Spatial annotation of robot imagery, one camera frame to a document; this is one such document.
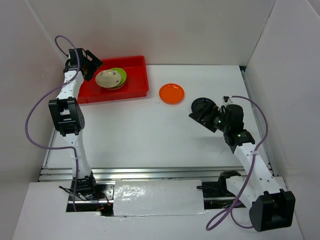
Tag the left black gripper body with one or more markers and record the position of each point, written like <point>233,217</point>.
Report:
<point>84,62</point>

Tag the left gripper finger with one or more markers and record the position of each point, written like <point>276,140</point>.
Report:
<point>88,72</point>
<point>93,61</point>

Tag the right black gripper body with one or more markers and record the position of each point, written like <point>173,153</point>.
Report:
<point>220,123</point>

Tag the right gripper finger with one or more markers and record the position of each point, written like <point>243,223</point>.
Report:
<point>209,125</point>
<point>198,116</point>

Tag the black plate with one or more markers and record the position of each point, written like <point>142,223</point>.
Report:
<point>200,103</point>

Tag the cream floral plate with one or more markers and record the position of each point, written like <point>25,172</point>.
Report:
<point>108,79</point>

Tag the lime green plate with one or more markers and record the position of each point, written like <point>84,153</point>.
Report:
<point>123,75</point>

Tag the orange plate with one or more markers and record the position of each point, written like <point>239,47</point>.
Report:
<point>171,93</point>

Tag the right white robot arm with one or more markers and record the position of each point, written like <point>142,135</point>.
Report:
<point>270,206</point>

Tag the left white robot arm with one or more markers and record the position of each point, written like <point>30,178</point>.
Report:
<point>69,120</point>

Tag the red plastic bin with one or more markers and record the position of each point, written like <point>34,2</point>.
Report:
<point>135,86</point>

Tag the white foil cover panel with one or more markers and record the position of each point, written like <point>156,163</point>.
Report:
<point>158,198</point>

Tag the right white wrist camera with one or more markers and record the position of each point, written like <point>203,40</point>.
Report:
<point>227,99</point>

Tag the aluminium front rail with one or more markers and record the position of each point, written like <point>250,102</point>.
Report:
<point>157,173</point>

